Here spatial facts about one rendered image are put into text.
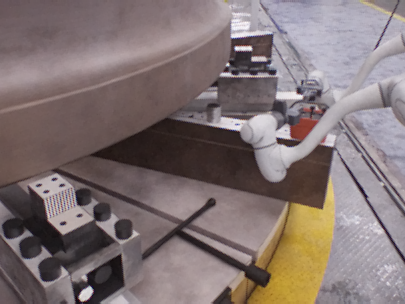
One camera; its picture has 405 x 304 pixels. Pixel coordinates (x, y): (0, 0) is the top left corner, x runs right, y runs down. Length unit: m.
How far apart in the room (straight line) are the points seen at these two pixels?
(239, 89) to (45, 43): 1.82
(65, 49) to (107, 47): 0.19
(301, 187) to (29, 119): 1.40
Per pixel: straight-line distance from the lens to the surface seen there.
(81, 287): 1.47
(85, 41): 1.69
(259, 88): 3.13
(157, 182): 2.43
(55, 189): 1.49
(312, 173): 2.19
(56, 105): 1.50
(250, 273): 1.82
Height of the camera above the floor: 1.61
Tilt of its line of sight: 28 degrees down
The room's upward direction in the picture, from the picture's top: 1 degrees counter-clockwise
